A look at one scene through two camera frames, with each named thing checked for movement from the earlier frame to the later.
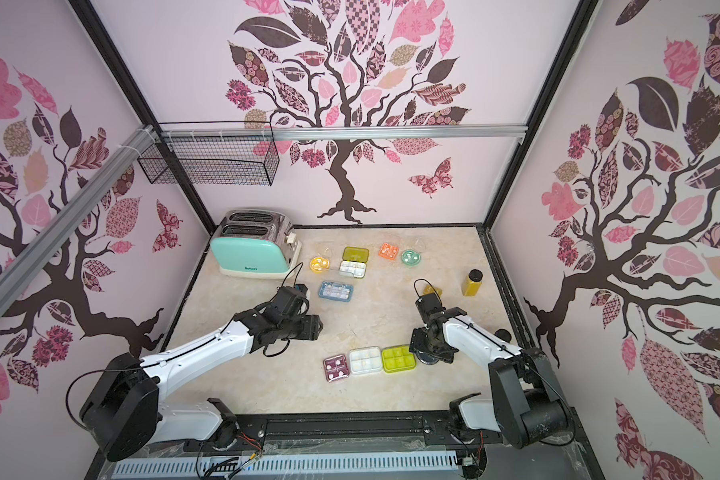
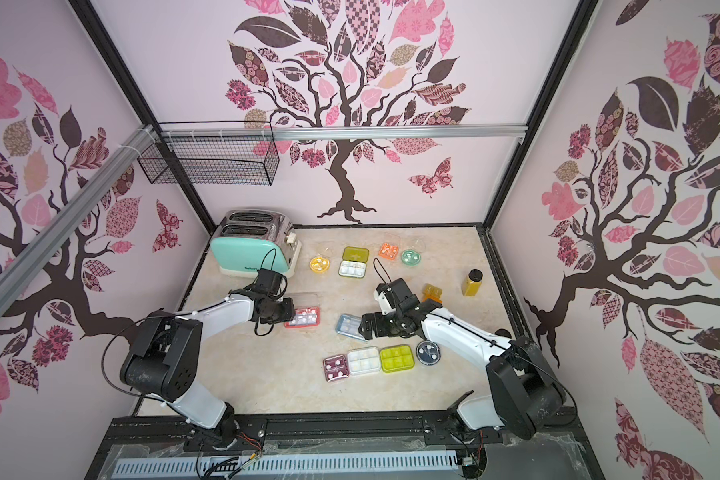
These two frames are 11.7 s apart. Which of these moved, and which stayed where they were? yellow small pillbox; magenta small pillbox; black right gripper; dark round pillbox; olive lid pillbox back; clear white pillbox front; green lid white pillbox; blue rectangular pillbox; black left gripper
Moved: blue rectangular pillbox; black right gripper; black left gripper
Stayed: clear white pillbox front; olive lid pillbox back; dark round pillbox; magenta small pillbox; yellow small pillbox; green lid white pillbox
